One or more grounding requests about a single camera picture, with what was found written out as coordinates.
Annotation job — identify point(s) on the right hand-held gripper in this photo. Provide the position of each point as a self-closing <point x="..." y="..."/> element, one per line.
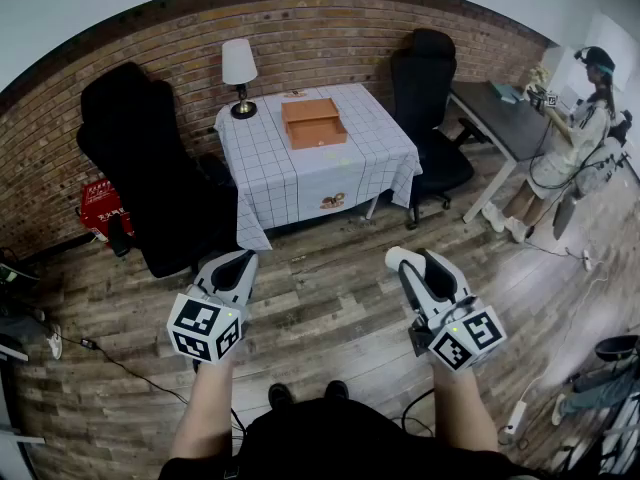
<point x="440" y="313"/>

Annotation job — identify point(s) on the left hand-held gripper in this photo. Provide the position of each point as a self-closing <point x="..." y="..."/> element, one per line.
<point x="226" y="295"/>

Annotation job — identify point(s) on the wooden desk drawer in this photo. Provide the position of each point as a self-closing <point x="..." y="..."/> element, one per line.
<point x="316" y="130"/>

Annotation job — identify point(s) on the person's right forearm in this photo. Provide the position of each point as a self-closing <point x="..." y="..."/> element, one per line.
<point x="462" y="413"/>

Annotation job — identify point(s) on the person's left forearm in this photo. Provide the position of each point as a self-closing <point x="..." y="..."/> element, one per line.
<point x="207" y="408"/>

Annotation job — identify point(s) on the grey desk with white legs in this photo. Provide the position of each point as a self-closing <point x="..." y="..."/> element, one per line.
<point x="510" y="123"/>

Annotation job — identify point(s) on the wooden drawer case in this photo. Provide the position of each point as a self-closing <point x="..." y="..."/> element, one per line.
<point x="307" y="108"/>

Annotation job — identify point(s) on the person's black shoe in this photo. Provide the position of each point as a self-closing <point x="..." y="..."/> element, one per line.
<point x="337" y="390"/>
<point x="280" y="395"/>

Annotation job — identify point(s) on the long white power strip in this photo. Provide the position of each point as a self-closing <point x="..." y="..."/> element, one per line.
<point x="516" y="417"/>

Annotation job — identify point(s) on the table with checked cloth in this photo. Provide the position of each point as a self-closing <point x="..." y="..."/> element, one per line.
<point x="320" y="178"/>

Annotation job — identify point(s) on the wide black office chair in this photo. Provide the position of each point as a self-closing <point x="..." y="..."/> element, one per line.
<point x="145" y="168"/>

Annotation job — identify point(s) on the red box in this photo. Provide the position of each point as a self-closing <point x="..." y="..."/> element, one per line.
<point x="100" y="208"/>

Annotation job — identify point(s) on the small white power strip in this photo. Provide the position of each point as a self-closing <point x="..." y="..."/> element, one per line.
<point x="587" y="260"/>

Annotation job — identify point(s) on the person's black clothing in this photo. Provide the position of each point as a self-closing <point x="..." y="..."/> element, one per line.
<point x="340" y="443"/>

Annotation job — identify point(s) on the white shoe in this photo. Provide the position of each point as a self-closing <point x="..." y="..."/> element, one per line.
<point x="55" y="342"/>

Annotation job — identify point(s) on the black round stool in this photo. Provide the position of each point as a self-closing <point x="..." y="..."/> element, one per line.
<point x="617" y="349"/>

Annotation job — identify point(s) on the slim black office chair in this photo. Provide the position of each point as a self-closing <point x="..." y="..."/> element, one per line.
<point x="425" y="98"/>

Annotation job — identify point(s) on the teal book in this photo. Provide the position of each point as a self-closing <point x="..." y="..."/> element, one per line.
<point x="506" y="93"/>

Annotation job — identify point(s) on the white shade brass lamp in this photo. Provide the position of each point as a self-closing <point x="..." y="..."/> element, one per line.
<point x="239" y="63"/>

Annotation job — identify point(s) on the pale flower bunch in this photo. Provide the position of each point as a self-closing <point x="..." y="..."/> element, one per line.
<point x="539" y="75"/>

